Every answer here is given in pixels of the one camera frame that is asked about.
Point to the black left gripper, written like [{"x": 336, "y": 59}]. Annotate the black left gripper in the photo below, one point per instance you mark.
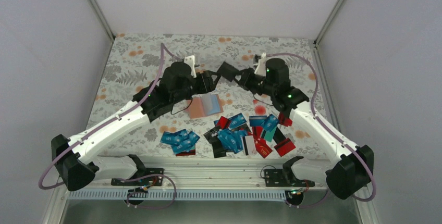
[{"x": 206, "y": 85}]

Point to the red VIP card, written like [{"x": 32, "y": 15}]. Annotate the red VIP card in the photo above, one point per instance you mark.
[{"x": 262, "y": 147}]

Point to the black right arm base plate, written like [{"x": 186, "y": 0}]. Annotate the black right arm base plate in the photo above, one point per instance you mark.
[{"x": 279, "y": 178}]

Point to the blue card centre top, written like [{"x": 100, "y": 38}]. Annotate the blue card centre top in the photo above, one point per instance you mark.
[{"x": 237, "y": 121}]

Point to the blue card left pile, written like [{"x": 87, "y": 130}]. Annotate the blue card left pile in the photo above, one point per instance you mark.
[{"x": 181, "y": 142}]

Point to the aluminium rail frame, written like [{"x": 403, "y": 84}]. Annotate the aluminium rail frame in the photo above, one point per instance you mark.
[{"x": 183, "y": 172}]

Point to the grey slotted cable duct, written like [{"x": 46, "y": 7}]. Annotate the grey slotted cable duct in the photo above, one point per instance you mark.
[{"x": 181, "y": 195}]

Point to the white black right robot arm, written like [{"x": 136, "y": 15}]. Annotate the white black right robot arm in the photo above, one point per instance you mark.
[{"x": 348, "y": 167}]

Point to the floral patterned table mat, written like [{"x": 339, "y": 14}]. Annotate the floral patterned table mat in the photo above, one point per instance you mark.
[{"x": 133, "y": 63}]

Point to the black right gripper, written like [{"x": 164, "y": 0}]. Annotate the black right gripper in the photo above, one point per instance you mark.
[{"x": 245, "y": 81}]

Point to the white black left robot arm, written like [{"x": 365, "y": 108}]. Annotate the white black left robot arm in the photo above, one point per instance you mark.
[{"x": 90, "y": 143}]

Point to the teal card right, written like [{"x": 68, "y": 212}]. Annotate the teal card right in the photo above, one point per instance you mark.
[{"x": 268, "y": 135}]

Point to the blue card right top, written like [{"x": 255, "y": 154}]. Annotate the blue card right top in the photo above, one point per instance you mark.
[{"x": 270, "y": 123}]

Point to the red card far right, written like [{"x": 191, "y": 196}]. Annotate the red card far right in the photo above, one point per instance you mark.
[{"x": 284, "y": 147}]

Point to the black VIP card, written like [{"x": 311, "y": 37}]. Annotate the black VIP card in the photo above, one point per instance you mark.
[{"x": 212, "y": 134}]

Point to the white stripe card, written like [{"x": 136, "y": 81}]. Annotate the white stripe card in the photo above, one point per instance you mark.
[{"x": 249, "y": 147}]

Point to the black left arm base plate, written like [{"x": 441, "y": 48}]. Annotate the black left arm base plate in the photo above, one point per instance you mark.
[{"x": 146, "y": 177}]

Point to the red card centre top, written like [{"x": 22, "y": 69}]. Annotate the red card centre top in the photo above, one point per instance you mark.
[{"x": 223, "y": 122}]

